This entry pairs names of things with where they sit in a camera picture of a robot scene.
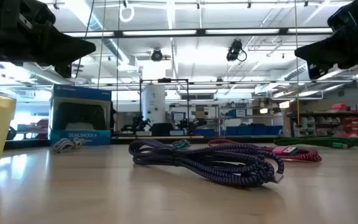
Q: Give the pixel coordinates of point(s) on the black background rig frame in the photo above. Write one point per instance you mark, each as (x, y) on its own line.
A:
(164, 80)

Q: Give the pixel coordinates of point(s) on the black left wrist camera bracket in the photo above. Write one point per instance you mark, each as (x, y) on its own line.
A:
(63, 71)

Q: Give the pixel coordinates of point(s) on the blue storage bin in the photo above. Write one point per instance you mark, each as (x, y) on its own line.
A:
(269, 130)
(232, 131)
(204, 132)
(246, 130)

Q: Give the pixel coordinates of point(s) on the black background robot arm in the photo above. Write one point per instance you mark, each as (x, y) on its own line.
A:
(137, 124)
(190, 124)

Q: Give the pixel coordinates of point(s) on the black chair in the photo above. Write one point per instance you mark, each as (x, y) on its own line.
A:
(162, 129)

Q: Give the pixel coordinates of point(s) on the red box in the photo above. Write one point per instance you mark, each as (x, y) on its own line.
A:
(339, 107)

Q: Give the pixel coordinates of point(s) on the person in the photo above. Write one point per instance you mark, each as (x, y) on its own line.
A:
(112, 118)

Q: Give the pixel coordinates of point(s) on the white cylindrical column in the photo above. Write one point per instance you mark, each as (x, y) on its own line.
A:
(153, 105)

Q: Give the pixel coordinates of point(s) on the black table edge rail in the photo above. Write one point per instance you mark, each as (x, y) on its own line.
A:
(244, 139)

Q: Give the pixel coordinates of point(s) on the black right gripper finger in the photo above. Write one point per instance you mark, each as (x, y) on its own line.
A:
(325, 51)

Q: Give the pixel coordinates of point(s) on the metal shelf unit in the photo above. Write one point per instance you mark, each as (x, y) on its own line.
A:
(250, 117)

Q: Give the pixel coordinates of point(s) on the blue DualShock 4 controller box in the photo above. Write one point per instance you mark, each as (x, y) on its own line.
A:
(79, 137)

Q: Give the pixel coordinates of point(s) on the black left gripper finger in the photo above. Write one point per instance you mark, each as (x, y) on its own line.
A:
(67, 46)

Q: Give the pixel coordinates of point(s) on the black frame bar with lights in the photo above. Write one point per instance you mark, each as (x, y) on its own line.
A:
(200, 31)

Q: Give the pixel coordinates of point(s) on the black round ceiling camera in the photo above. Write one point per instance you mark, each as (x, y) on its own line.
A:
(156, 55)

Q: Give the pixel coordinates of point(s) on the dark shelf with red bins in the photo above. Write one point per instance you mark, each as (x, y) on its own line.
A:
(346, 124)

